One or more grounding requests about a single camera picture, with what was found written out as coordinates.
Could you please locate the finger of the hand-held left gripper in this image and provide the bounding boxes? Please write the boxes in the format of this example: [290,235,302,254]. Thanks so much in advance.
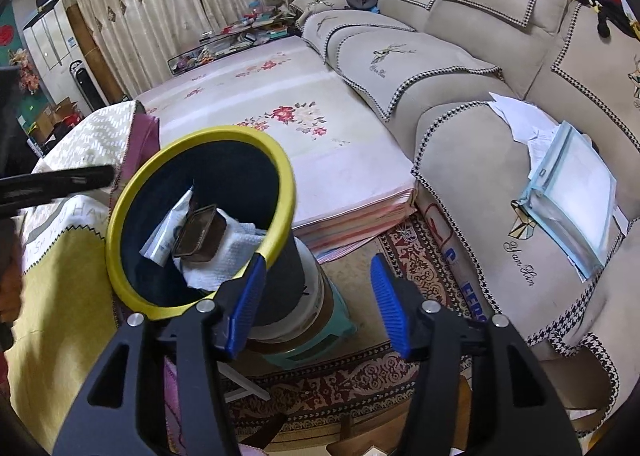
[0,165,116,219]

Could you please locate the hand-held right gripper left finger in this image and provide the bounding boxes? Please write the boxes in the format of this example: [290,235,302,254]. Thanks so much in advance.
[52,253,268,456]

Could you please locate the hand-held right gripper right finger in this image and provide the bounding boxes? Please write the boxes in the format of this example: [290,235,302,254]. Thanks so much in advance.
[370,253,583,456]

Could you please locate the white towel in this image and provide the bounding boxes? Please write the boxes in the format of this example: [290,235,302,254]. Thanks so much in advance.
[172,208,268,289]

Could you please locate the brown plastic tray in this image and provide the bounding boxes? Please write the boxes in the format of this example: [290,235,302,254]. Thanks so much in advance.
[172,205,228,264]

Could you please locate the white plastic packet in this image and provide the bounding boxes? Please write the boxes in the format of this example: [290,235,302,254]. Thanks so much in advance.
[139,187,197,267]

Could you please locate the black yellow-rimmed trash bin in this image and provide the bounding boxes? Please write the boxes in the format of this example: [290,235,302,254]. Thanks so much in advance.
[106,126,307,328]

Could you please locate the open cardboard box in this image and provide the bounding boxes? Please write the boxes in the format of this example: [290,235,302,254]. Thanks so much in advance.
[30,96,84,147]

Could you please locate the white round bucket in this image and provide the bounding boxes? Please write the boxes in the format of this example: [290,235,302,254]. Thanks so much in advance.
[245,236,346,353]

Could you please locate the teal plastic stool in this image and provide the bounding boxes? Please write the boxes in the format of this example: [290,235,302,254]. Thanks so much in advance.
[260,281,358,372]

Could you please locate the red blue printed sheet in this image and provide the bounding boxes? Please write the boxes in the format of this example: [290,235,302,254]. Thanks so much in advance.
[415,196,487,328]

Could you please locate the red patterned rug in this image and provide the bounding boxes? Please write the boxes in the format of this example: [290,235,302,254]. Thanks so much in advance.
[220,213,481,437]

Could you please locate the yellow white printed tablecloth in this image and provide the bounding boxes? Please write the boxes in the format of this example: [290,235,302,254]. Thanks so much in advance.
[7,98,146,437]

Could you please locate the pink under cloth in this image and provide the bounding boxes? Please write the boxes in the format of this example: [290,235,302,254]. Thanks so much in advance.
[127,113,161,178]

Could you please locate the artificial flower bunch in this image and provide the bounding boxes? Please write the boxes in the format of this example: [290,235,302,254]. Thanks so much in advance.
[7,48,44,95]

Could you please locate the white refrigerator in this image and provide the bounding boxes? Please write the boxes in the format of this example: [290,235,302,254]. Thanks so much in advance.
[22,0,86,112]

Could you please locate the beige sofa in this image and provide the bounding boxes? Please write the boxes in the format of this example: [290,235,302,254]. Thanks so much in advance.
[290,0,640,437]

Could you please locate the floral pink mat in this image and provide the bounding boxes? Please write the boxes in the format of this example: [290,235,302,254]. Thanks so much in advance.
[135,36,418,262]

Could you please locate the clear blue-edged file pouch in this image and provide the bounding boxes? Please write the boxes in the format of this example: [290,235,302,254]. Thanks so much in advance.
[517,121,618,282]

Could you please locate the white loose papers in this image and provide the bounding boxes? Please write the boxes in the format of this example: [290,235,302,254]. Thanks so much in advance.
[487,91,561,147]

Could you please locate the cluttered low glass table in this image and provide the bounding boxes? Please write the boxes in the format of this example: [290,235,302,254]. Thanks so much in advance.
[167,6,303,77]

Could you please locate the black yellow plush toy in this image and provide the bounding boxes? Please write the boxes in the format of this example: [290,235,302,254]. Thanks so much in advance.
[565,0,640,40]

